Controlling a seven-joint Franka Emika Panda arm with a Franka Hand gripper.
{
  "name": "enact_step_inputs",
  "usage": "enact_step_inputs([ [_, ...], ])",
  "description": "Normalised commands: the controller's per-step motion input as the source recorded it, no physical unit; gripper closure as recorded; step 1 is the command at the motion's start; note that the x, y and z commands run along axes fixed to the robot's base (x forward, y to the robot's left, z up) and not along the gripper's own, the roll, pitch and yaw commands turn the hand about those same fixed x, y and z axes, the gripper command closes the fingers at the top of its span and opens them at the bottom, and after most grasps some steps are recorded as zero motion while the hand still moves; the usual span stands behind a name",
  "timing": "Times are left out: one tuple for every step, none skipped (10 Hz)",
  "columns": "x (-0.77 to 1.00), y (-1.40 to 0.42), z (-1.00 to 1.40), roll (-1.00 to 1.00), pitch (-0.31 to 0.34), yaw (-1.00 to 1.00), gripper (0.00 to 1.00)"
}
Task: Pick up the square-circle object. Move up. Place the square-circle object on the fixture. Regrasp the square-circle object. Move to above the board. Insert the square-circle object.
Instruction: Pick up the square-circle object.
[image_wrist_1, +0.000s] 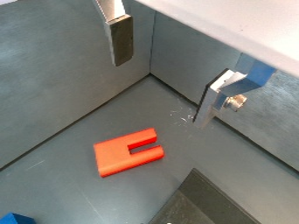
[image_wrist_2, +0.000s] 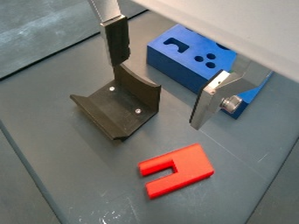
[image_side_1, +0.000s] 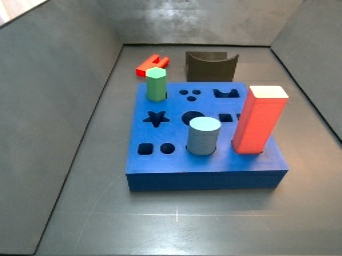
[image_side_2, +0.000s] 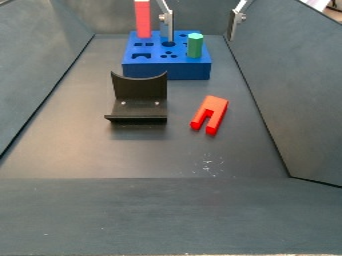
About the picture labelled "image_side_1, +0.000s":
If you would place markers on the red square-circle object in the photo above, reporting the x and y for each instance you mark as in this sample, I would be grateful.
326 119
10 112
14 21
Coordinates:
150 62

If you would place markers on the blue shape-sorter fixture block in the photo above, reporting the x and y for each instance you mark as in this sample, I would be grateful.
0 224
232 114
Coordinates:
160 164

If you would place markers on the black curved regrasp stand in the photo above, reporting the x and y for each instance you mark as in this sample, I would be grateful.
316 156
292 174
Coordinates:
209 66

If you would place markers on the blue-grey cylinder peg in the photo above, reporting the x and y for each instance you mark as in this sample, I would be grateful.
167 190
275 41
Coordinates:
203 132

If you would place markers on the green hexagonal peg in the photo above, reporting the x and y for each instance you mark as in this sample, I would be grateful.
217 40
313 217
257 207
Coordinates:
156 84

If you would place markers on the tall red rectangular block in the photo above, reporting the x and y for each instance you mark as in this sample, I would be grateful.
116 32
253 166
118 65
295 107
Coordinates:
261 109

